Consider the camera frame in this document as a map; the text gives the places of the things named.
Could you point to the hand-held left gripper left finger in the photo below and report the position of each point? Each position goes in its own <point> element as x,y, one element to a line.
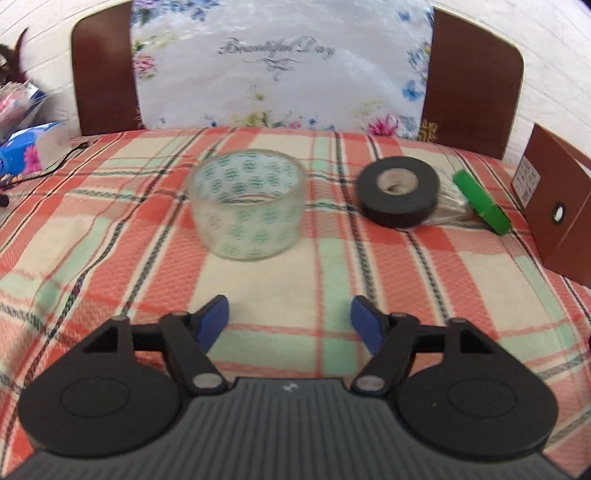
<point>214,317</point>

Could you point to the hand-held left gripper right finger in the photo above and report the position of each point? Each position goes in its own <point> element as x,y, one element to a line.
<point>364,323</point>

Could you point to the clear tape roll green print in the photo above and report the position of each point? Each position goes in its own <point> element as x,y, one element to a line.
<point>249,210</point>

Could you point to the black tape roll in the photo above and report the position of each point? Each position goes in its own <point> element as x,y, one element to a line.
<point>398,194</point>

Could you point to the plastic packet with green header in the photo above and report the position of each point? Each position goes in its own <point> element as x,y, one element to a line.
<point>482,203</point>

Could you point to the brown cardboard box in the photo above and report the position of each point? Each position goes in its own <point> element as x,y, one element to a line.
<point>556,217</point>

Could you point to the plaid blanket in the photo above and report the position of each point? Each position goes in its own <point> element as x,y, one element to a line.
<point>138,258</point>

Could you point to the blue floral packet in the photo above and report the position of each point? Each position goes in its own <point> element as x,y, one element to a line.
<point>27,147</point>

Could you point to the white floral plastic bag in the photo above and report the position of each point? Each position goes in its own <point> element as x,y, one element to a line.
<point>281,64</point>

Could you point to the clear plastic packaging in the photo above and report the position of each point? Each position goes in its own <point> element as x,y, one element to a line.
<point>18,104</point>

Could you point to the dark feathers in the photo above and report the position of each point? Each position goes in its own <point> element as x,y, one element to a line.
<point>11,55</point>

